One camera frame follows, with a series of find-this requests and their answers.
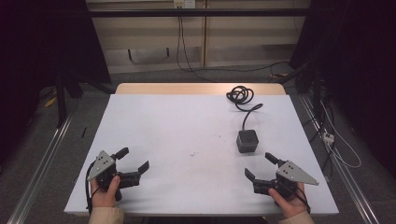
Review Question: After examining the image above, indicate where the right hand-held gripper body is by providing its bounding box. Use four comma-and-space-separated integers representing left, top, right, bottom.
252, 160, 319, 200

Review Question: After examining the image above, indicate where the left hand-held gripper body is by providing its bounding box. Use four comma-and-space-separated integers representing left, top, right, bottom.
87, 150, 142, 202

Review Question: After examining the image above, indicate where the person's right hand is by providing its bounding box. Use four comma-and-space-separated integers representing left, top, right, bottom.
268, 181, 307, 218

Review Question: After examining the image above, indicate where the person's left hand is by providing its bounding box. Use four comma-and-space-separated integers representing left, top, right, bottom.
90, 175, 121, 209

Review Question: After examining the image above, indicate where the black cube power adapter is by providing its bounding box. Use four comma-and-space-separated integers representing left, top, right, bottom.
235, 129, 260, 154

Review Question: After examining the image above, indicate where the white power strip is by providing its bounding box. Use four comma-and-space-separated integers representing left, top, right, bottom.
322, 130, 335, 146

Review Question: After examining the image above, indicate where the white table mat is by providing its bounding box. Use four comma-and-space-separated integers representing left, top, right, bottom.
64, 93, 340, 217

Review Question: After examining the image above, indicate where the black metal stand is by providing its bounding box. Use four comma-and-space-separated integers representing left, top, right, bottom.
54, 71, 116, 129

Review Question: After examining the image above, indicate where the yellow floor tape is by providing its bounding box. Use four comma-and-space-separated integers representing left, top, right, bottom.
44, 95, 58, 108

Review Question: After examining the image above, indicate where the wooden table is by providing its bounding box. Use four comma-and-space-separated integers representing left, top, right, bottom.
64, 82, 340, 217

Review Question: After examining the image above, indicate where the dark curtain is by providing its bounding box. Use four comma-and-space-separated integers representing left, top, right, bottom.
0, 0, 112, 162
289, 0, 396, 178

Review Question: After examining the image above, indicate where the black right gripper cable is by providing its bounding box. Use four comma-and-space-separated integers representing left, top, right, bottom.
279, 180, 312, 215

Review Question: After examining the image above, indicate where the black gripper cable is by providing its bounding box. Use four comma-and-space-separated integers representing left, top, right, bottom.
84, 160, 101, 216
279, 180, 312, 215

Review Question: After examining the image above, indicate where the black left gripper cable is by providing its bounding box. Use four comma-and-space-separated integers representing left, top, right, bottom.
84, 160, 101, 216

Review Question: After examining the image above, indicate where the aluminium floor rail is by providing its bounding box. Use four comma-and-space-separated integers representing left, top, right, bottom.
298, 92, 380, 224
7, 111, 76, 224

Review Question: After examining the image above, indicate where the white floor cable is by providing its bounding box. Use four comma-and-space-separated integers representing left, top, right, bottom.
319, 101, 362, 170

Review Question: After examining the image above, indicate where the black coiled adapter cable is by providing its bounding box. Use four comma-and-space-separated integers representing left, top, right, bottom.
226, 85, 264, 132

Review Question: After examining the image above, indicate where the black hanging wall cable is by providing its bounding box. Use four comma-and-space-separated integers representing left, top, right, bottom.
176, 15, 290, 83

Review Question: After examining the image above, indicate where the black horizontal frame bar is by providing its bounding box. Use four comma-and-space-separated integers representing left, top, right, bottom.
88, 7, 311, 18

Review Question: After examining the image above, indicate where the white wall socket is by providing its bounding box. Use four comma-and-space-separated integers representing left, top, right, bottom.
173, 0, 196, 9

